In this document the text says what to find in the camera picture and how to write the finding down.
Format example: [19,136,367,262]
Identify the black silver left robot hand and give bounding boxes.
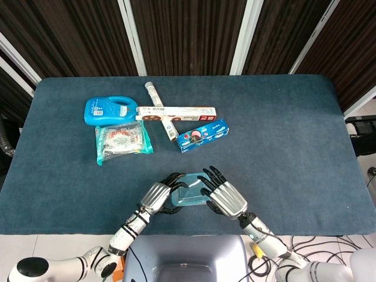
[139,172,189,215]

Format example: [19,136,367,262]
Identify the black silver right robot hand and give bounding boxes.
[199,166,248,220]

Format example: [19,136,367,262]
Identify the blue Oreo cookie box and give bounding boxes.
[176,118,230,153]

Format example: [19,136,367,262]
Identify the long white baking paper box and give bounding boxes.
[135,106,218,122]

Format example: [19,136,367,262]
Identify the black plastic storage crate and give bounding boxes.
[345,115,376,158]

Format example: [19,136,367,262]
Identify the small yellow object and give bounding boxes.
[250,242,264,260]

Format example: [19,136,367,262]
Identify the blue table cloth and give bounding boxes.
[0,75,376,236]

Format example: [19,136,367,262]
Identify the grey blue robot torso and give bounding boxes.
[122,234,250,282]

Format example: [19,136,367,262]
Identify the clear snack bag green edges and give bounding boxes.
[94,120,155,167]

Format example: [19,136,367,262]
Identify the small orange object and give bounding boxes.
[113,260,126,282]

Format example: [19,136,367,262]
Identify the blue detergent bottle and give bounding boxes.
[83,96,139,126]

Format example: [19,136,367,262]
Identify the cling film roll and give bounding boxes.
[144,81,179,142]

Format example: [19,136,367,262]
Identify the black coiled cable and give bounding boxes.
[248,254,273,277]

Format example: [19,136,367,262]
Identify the tangle of black cables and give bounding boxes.
[271,234,376,282]

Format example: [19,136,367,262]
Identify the black plug with cable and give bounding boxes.
[366,166,376,189]

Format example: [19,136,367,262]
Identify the grey corrugated hose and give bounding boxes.
[0,117,16,157]

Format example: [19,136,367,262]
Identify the white partition post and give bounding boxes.
[117,0,147,76]
[289,0,341,74]
[0,32,42,86]
[229,0,259,76]
[0,55,36,98]
[343,85,376,119]

